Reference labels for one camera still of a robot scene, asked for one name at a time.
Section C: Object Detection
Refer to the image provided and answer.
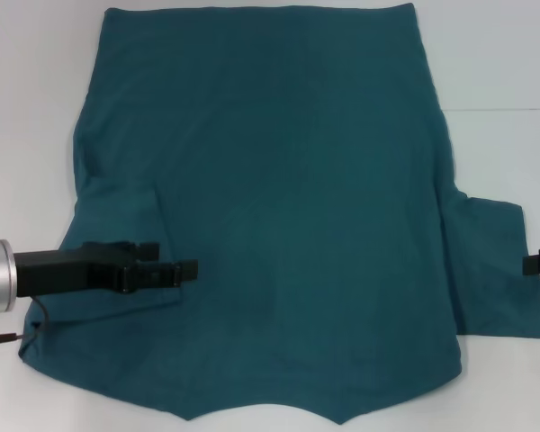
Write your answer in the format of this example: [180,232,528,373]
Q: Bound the dark red cable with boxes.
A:
[0,296,47,361]

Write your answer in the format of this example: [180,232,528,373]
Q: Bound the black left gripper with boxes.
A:
[12,241,201,297]

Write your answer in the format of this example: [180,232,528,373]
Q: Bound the teal blue t-shirt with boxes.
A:
[18,2,540,401]

